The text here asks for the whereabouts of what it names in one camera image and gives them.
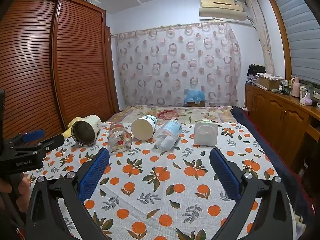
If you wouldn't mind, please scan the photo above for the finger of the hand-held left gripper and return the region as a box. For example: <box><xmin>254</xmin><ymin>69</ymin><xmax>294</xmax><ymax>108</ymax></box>
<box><xmin>6</xmin><ymin>129</ymin><xmax>46</xmax><ymax>146</ymax></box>
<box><xmin>14</xmin><ymin>134</ymin><xmax>65</xmax><ymax>157</ymax></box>

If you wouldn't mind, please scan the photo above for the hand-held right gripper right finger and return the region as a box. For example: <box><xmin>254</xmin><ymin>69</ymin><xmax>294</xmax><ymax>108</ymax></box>
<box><xmin>209</xmin><ymin>147</ymin><xmax>294</xmax><ymax>240</ymax></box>

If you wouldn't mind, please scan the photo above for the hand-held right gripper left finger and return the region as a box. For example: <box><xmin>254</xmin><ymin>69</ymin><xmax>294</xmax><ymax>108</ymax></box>
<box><xmin>25</xmin><ymin>147</ymin><xmax>110</xmax><ymax>240</ymax></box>

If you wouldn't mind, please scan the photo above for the yellow cup with steel interior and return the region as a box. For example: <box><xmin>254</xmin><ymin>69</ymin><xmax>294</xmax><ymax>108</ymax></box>
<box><xmin>62</xmin><ymin>115</ymin><xmax>102</xmax><ymax>147</ymax></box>

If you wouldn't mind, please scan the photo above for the floral print glass cup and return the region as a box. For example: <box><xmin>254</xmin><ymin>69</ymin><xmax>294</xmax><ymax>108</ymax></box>
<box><xmin>108</xmin><ymin>122</ymin><xmax>132</xmax><ymax>152</ymax></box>

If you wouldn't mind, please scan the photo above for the white square cup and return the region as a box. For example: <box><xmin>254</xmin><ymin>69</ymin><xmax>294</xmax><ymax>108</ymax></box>
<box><xmin>194</xmin><ymin>120</ymin><xmax>218</xmax><ymax>146</ymax></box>

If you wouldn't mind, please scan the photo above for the white paper cup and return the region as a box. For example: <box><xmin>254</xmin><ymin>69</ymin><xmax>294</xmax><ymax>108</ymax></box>
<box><xmin>131</xmin><ymin>115</ymin><xmax>158</xmax><ymax>141</ymax></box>

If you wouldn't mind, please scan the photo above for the clear plastic cup blue label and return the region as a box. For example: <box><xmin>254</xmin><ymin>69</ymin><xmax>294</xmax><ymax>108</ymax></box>
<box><xmin>153</xmin><ymin>120</ymin><xmax>182</xmax><ymax>150</ymax></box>

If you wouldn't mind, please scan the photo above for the person's left hand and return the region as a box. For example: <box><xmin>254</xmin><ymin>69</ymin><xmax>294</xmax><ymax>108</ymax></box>
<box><xmin>0</xmin><ymin>172</ymin><xmax>32</xmax><ymax>214</ymax></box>

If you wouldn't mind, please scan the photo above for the dark blue blanket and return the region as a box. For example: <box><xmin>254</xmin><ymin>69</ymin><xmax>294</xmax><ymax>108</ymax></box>
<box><xmin>230</xmin><ymin>107</ymin><xmax>320</xmax><ymax>220</ymax></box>

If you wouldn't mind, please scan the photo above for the orange fruit print tablecloth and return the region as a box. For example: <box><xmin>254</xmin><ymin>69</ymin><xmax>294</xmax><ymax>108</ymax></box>
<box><xmin>22</xmin><ymin>121</ymin><xmax>304</xmax><ymax>240</ymax></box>

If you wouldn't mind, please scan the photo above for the brown slatted wooden wardrobe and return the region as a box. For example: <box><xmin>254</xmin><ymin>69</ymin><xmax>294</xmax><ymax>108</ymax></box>
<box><xmin>0</xmin><ymin>0</ymin><xmax>119</xmax><ymax>140</ymax></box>

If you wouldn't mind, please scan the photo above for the wooden sideboard cabinet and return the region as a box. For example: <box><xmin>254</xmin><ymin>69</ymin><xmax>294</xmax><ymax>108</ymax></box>
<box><xmin>244</xmin><ymin>82</ymin><xmax>320</xmax><ymax>173</ymax></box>

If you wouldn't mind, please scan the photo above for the floral bedsheet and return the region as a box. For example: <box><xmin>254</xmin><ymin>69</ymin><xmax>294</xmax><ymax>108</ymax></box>
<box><xmin>107</xmin><ymin>105</ymin><xmax>234</xmax><ymax>125</ymax></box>

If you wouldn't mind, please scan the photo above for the blue plastic bag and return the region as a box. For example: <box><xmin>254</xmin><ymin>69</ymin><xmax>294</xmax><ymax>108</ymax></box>
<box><xmin>184</xmin><ymin>89</ymin><xmax>206</xmax><ymax>102</ymax></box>

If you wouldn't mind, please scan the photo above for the cardboard box with cloth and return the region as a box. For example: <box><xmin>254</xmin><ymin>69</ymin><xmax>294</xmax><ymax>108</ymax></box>
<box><xmin>257</xmin><ymin>73</ymin><xmax>284</xmax><ymax>91</ymax></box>

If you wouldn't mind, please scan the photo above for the pile of dark clothes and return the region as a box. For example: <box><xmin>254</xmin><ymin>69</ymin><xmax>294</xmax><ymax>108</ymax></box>
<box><xmin>247</xmin><ymin>64</ymin><xmax>265</xmax><ymax>78</ymax></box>

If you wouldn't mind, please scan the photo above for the pink tissue box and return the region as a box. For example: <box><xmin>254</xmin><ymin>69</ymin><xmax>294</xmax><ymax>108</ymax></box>
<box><xmin>299</xmin><ymin>92</ymin><xmax>313</xmax><ymax>105</ymax></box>

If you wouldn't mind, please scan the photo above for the pink thermos bottle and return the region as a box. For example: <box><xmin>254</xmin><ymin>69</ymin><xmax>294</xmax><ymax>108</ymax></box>
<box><xmin>291</xmin><ymin>76</ymin><xmax>300</xmax><ymax>98</ymax></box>

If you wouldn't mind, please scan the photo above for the circle pattern sheer curtain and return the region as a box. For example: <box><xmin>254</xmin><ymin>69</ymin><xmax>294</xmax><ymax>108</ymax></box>
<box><xmin>115</xmin><ymin>22</ymin><xmax>242</xmax><ymax>108</ymax></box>

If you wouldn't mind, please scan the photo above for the floral side curtain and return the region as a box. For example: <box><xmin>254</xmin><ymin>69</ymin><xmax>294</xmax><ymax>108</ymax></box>
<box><xmin>246</xmin><ymin>0</ymin><xmax>275</xmax><ymax>77</ymax></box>

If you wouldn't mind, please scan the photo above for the grey window blind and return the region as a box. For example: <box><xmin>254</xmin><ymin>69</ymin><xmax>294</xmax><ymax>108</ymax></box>
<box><xmin>271</xmin><ymin>0</ymin><xmax>320</xmax><ymax>85</ymax></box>

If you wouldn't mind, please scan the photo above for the beige wall air conditioner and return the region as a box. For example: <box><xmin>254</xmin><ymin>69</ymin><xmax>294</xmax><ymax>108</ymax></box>
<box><xmin>199</xmin><ymin>0</ymin><xmax>247</xmax><ymax>22</ymax></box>

